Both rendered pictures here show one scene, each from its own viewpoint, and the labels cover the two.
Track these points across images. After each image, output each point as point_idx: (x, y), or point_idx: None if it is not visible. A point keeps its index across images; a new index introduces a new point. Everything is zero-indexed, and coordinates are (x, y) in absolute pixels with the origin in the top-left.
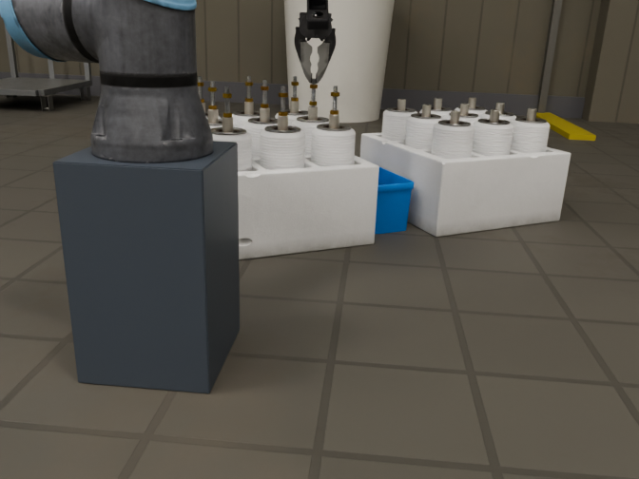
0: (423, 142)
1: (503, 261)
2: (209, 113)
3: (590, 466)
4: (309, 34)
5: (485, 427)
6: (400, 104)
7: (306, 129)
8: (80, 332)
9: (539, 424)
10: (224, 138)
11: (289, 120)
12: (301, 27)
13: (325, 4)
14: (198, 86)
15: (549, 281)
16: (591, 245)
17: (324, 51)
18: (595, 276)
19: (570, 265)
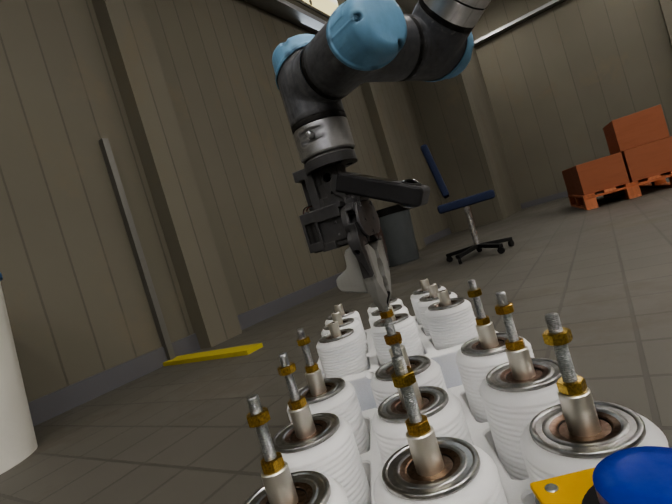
0: (418, 344)
1: (612, 392)
2: (431, 444)
3: None
4: (369, 230)
5: None
6: (337, 327)
7: (437, 380)
8: None
9: None
10: (659, 431)
11: (347, 400)
12: (361, 220)
13: (381, 177)
14: (260, 427)
15: (668, 374)
16: (545, 355)
17: (382, 253)
18: (635, 356)
19: (609, 364)
